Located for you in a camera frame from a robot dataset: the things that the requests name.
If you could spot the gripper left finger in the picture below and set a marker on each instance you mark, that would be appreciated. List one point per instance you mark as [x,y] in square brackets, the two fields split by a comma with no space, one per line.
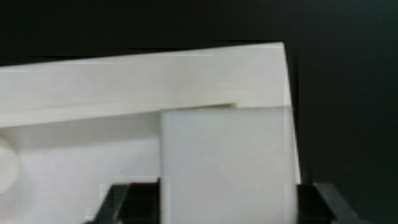
[131,206]

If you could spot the white leg with tags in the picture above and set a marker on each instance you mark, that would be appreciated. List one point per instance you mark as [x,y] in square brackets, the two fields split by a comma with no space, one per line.
[230,174]

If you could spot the white square tabletop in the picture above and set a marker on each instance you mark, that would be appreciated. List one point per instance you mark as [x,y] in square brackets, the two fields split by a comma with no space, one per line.
[79,121]

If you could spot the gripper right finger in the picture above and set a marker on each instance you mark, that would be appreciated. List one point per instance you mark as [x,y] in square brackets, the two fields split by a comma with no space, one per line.
[324,208]

